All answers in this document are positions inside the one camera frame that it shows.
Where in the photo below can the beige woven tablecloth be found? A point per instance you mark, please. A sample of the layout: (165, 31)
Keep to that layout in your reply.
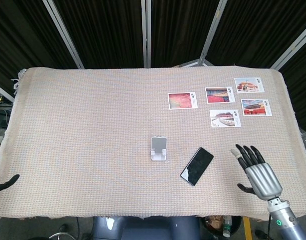
(92, 150)

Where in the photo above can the crane and palace postcard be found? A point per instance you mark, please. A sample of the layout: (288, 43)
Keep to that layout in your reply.
(247, 85)

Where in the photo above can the white metal partition post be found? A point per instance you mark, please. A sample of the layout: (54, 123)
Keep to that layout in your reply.
(3, 91)
(292, 53)
(212, 30)
(146, 32)
(64, 35)

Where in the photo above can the dark brown curtain panel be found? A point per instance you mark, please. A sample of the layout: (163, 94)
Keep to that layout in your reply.
(180, 27)
(20, 37)
(100, 30)
(260, 27)

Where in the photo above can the clear plastic bottle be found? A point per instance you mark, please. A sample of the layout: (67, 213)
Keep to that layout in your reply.
(226, 226)

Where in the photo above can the black smartphone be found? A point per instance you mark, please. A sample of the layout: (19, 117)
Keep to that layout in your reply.
(197, 166)

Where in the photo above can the red wall postcard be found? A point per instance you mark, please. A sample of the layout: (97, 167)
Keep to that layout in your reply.
(180, 100)

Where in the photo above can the red corridor postcard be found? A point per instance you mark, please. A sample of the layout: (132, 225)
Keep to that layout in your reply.
(217, 95)

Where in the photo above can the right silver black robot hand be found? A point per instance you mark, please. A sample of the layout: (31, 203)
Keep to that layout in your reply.
(263, 178)

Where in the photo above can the marble bridge postcard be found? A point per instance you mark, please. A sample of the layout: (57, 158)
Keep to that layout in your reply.
(223, 118)

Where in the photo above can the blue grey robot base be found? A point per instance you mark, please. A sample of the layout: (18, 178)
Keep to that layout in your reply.
(147, 228)

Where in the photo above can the white phone stand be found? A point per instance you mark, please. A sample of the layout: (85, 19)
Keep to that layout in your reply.
(158, 147)

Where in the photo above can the black trash bin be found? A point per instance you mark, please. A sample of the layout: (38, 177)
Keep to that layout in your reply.
(236, 227)

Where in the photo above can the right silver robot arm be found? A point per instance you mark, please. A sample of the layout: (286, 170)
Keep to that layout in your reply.
(286, 222)

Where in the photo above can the red gate blue sky postcard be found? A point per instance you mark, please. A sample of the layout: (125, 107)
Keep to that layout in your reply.
(253, 108)

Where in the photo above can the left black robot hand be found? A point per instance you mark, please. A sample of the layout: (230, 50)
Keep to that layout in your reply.
(5, 184)

